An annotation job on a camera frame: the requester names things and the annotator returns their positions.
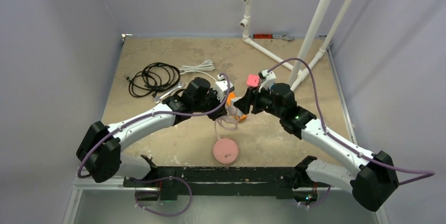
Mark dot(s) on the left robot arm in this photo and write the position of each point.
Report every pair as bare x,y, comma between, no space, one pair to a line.
101,150

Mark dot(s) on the white pipe frame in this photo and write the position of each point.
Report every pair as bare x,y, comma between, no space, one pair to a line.
309,22

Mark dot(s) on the orange power strip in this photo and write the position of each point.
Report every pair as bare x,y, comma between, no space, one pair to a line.
232,110

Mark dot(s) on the silver open-end wrench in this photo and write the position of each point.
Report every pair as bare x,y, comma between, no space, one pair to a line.
158,99

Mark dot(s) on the yellow black screwdriver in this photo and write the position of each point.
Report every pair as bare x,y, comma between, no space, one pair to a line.
166,100

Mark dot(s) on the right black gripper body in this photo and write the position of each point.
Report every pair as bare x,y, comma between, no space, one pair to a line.
253,98

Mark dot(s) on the red handled wrench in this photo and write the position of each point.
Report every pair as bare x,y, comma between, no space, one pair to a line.
282,36

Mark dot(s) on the white cube socket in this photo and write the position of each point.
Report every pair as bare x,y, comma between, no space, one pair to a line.
236,110

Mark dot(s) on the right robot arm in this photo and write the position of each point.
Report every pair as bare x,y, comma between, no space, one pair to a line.
364,174

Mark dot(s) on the pink plug adapter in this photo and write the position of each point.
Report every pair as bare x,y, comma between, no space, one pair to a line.
253,80

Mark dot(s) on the black base beam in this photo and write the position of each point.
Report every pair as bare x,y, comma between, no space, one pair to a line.
278,182

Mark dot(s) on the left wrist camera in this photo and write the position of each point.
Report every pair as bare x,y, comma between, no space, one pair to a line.
222,87

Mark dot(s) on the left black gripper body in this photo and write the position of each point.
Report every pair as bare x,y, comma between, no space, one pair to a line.
212,100

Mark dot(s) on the pink round socket base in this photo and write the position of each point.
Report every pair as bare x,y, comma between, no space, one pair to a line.
225,151

